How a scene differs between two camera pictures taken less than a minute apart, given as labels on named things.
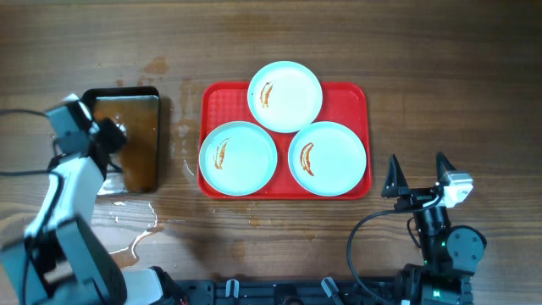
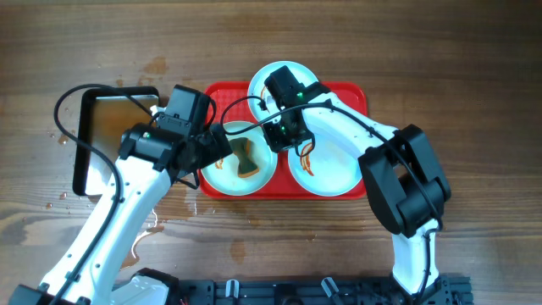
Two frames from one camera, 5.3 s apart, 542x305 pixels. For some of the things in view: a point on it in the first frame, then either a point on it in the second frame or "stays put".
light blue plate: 327,158 stays put
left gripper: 118,134 -> 213,150
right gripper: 413,197 -> 276,142
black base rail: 378,291 stays put
